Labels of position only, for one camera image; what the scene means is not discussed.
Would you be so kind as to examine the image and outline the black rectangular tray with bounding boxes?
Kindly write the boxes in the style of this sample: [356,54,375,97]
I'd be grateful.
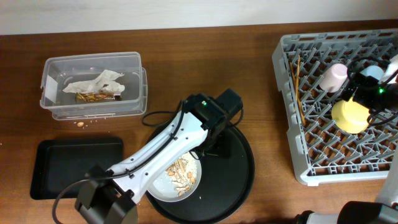
[30,137,124,200]

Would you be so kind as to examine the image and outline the grey dishwasher rack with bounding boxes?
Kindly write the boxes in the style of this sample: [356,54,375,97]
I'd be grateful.
[272,29,397,186]

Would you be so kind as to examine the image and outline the food scraps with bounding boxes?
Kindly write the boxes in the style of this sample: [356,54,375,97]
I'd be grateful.
[165,152,198,197]

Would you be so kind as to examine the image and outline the pink cup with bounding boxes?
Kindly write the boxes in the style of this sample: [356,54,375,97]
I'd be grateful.
[319,63,348,93]

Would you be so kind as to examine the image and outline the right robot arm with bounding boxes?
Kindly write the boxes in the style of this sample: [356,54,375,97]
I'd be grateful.
[294,56,397,223]

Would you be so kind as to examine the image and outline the yellow bowl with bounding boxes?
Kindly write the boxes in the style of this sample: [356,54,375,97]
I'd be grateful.
[331,97,370,134]

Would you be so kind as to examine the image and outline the wooden chopstick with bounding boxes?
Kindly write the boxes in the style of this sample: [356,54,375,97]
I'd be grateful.
[295,55,301,102]
[289,62,306,126]

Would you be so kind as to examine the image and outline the white tissue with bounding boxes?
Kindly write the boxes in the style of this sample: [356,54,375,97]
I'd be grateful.
[63,70,125,94]

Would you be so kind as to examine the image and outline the blue cup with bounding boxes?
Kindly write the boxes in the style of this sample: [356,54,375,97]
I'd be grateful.
[360,65,384,80]

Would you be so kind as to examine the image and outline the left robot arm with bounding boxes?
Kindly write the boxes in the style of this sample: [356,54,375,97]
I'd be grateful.
[75,90,243,223]

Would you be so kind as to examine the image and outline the clear plastic waste bin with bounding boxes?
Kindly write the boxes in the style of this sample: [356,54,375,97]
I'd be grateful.
[40,52,148,120]

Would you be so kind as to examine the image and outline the grey plate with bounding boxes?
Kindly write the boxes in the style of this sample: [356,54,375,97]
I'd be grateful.
[147,151,201,202]

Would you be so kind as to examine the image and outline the gold snack wrapper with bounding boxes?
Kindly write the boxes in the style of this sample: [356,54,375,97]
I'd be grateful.
[75,92,122,103]

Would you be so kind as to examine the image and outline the round black serving tray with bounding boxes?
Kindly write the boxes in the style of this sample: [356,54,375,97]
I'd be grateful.
[146,127,255,223]

